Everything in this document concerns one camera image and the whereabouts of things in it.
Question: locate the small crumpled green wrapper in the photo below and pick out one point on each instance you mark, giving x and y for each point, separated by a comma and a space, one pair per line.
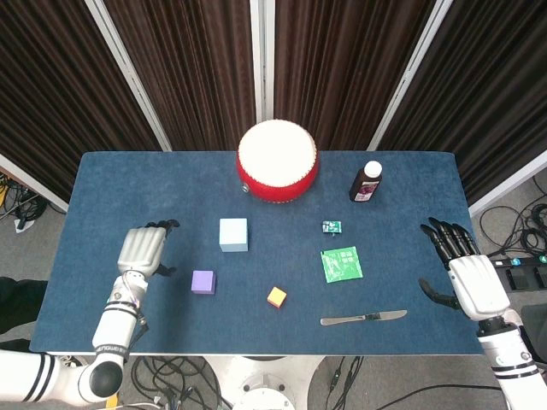
332, 226

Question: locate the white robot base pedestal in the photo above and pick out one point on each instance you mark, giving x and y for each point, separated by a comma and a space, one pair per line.
265, 382

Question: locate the dark brown curtain panel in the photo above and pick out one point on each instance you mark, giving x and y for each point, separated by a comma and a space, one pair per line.
491, 94
192, 72
51, 94
342, 72

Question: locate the dark trouser leg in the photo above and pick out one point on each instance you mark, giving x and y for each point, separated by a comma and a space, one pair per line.
19, 303

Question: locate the flat green sachet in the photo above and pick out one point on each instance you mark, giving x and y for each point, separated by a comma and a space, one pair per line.
342, 265

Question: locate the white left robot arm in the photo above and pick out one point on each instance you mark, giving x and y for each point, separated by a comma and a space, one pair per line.
113, 329

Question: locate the red drum white skin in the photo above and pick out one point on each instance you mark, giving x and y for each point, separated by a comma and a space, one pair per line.
278, 154

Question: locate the large light blue cube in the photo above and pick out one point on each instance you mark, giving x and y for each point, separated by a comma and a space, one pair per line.
233, 232

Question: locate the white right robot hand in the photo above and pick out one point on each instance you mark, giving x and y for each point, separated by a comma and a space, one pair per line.
478, 286

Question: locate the purple cube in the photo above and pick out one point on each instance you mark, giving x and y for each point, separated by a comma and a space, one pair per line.
203, 281

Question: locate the silver butter knife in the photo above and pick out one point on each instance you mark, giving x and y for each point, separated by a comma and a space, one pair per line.
350, 319

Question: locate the blue fabric table mat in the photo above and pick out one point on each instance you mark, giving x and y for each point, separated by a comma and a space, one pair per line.
265, 265

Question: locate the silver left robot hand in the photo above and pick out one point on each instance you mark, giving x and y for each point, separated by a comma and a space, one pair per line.
141, 250

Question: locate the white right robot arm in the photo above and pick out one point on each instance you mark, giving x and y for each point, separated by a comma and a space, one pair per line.
513, 363

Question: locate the white partition post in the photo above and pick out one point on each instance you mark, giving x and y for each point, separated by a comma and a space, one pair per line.
34, 183
128, 77
406, 81
508, 183
261, 60

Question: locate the black foot pedal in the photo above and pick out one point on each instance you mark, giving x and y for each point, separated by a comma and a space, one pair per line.
518, 278
540, 277

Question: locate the dark grape juice bottle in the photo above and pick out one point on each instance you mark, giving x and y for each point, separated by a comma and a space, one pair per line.
365, 185

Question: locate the small orange yellow cube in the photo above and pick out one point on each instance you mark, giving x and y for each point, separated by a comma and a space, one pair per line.
277, 296

